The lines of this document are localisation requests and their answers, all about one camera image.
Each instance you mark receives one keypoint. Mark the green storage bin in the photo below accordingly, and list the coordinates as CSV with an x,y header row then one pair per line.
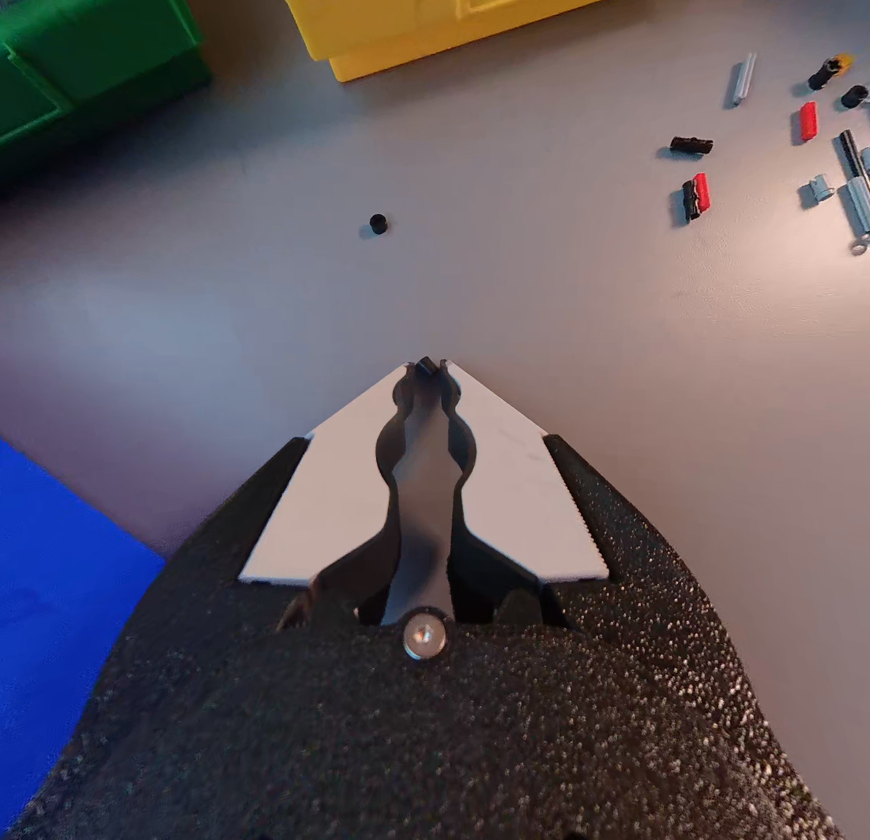
x,y
88,58

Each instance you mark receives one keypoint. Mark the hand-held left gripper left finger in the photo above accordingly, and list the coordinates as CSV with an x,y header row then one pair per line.
x,y
326,507

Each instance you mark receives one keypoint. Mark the small black brick bush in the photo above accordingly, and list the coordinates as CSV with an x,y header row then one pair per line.
x,y
378,223
427,366

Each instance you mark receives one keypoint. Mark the blue storage bin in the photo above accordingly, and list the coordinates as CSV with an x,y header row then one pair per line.
x,y
61,582

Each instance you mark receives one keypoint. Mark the pile of black brick parts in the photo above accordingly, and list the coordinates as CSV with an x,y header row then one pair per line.
x,y
697,196

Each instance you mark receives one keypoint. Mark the yellow storage bin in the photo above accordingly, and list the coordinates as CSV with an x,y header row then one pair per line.
x,y
408,17

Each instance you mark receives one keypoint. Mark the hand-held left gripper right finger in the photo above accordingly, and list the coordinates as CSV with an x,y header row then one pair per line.
x,y
523,507

